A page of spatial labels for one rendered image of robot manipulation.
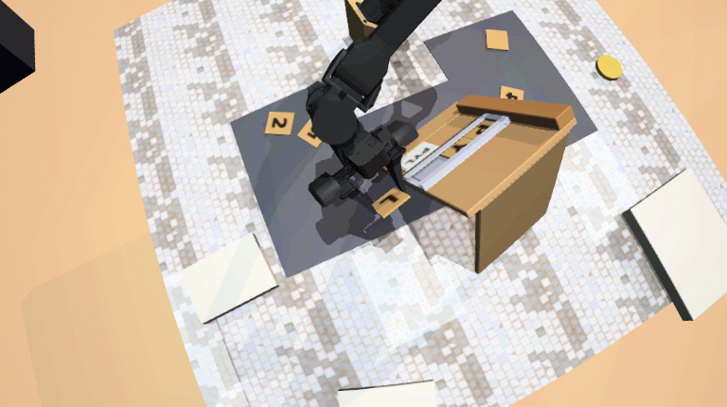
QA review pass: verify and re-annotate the yellow round disc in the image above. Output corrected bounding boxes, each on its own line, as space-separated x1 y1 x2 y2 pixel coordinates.
595 55 622 80

